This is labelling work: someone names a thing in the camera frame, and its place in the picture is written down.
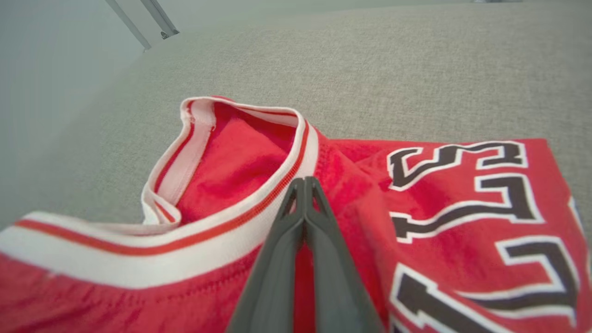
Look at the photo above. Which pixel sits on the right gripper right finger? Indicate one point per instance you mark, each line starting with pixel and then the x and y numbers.
pixel 337 286

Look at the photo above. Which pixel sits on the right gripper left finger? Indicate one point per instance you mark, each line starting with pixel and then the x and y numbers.
pixel 273 277

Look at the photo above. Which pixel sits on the red white printed jersey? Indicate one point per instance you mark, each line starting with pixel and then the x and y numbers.
pixel 439 217

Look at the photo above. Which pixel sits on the thin grey frame post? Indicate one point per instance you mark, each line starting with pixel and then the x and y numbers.
pixel 162 18
pixel 129 25

